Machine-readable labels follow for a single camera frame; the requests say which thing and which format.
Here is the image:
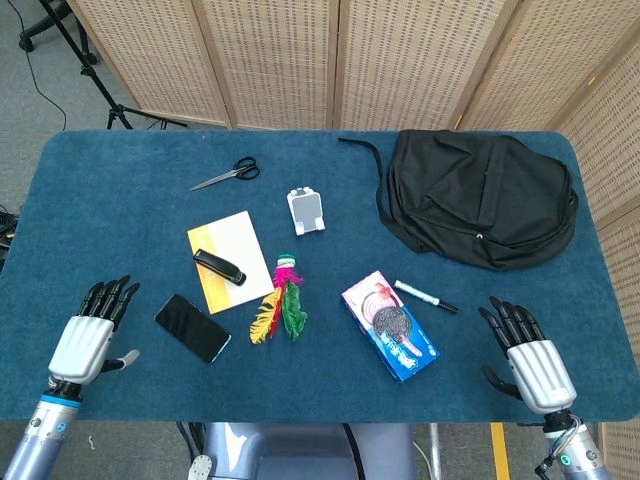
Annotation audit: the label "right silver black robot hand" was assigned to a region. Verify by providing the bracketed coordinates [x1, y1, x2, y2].
[478, 296, 577, 415]

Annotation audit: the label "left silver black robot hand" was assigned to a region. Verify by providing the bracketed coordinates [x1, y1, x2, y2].
[47, 274, 142, 386]

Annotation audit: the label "black stapler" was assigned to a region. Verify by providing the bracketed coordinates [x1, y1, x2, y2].
[192, 248, 248, 287]

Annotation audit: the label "white and yellow notebook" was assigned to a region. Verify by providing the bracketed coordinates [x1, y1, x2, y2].
[187, 210, 275, 315]

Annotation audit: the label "white phone stand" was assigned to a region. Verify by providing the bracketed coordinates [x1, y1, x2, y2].
[286, 186, 326, 237]

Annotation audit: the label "black smartphone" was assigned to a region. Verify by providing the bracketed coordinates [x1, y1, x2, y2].
[154, 293, 233, 365]

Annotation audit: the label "white marker pen black cap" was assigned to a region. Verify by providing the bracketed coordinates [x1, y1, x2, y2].
[393, 279, 459, 315]

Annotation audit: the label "blue Oreo cookie box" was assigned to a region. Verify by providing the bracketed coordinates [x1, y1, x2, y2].
[340, 270, 441, 384]

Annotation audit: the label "black backpack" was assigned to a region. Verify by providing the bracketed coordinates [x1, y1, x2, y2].
[337, 128, 580, 272]

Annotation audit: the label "colourful feather shuttlecock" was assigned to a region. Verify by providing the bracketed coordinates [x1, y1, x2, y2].
[248, 253, 309, 346]

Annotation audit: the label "blue table cloth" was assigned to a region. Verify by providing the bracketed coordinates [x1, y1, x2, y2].
[0, 130, 640, 424]

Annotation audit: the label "blue-grey robot torso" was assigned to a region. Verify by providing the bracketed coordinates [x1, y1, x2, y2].
[187, 422, 416, 480]

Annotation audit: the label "black tripod stand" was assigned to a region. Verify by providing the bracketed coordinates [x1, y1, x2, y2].
[39, 0, 189, 131]

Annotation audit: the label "black office chair base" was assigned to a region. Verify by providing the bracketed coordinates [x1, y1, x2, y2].
[18, 0, 99, 64]

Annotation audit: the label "wicker folding screen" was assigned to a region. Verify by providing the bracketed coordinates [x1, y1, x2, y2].
[67, 0, 640, 480]

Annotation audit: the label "black handled scissors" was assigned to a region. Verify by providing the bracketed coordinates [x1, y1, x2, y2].
[189, 156, 261, 192]

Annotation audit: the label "thin black floor cable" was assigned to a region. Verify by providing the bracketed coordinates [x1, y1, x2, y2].
[12, 0, 69, 131]

